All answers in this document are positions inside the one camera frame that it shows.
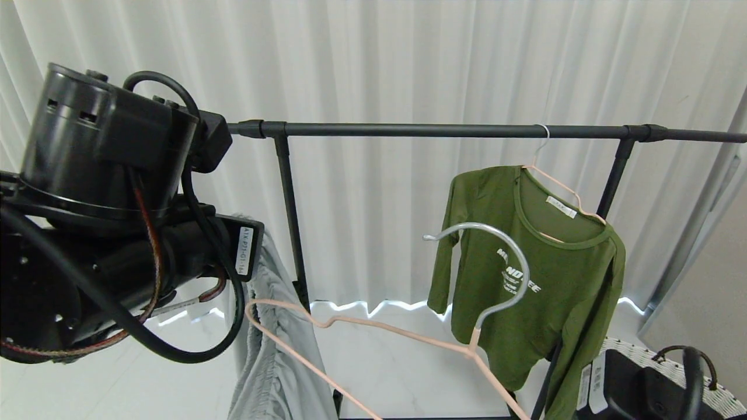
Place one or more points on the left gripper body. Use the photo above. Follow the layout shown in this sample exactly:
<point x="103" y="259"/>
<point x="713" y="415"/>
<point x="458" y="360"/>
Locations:
<point x="192" y="251"/>

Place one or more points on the pale grey shorts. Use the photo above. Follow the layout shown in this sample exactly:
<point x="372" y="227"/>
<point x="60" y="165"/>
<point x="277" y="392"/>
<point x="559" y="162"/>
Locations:
<point x="274" y="361"/>

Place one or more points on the pink clothes hanger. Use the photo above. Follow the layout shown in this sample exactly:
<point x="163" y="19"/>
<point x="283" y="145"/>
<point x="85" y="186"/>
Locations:
<point x="554" y="184"/>
<point x="473" y="226"/>

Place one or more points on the green shirt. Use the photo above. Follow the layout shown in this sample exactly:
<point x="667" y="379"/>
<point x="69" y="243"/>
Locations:
<point x="560" y="291"/>

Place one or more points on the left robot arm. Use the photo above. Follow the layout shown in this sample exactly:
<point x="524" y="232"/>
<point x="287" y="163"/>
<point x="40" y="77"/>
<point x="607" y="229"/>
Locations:
<point x="99" y="151"/>

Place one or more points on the black clothes rack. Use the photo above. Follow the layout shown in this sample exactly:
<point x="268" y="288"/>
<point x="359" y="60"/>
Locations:
<point x="408" y="129"/>

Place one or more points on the white laundry basket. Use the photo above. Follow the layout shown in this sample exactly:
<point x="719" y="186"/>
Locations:
<point x="723" y="402"/>

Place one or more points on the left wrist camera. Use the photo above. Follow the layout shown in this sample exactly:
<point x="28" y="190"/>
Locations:
<point x="210" y="140"/>

